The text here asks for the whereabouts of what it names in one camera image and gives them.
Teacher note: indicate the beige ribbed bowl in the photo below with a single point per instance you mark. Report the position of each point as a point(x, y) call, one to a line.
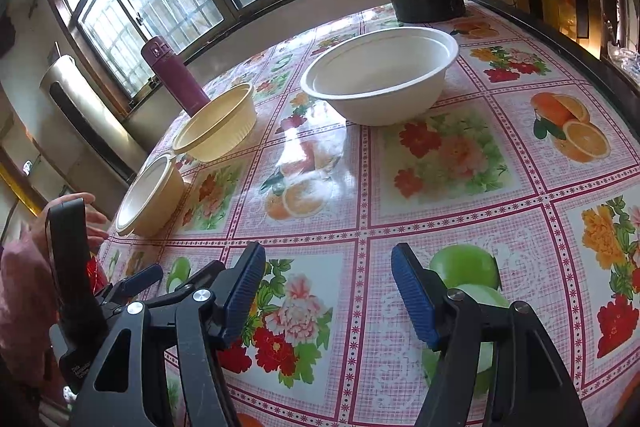
point(220, 132)

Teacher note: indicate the red plate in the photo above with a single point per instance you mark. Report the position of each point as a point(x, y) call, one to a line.
point(96, 274)

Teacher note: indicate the person's left hand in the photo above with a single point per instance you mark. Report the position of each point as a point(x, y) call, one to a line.
point(75, 197)

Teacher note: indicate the purple thermos bottle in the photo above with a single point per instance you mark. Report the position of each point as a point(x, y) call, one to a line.
point(172, 77)

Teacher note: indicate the large white bowl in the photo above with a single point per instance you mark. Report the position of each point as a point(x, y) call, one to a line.
point(380, 77)

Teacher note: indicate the beige bowl white inside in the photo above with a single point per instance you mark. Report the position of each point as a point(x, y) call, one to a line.
point(150, 197)

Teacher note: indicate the standing air conditioner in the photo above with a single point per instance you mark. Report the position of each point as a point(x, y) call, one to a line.
point(85, 112)

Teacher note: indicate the floral fruit tablecloth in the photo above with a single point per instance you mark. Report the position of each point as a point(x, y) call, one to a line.
point(450, 207)

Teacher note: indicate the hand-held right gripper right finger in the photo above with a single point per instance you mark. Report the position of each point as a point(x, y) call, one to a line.
point(415, 302)

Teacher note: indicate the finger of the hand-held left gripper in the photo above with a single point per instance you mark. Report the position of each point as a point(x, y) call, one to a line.
point(142, 277)
point(200, 273)

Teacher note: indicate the person's left forearm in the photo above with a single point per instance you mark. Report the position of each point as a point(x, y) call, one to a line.
point(25, 297)

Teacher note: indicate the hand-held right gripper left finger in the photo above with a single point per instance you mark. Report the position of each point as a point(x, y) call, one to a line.
point(245, 287)

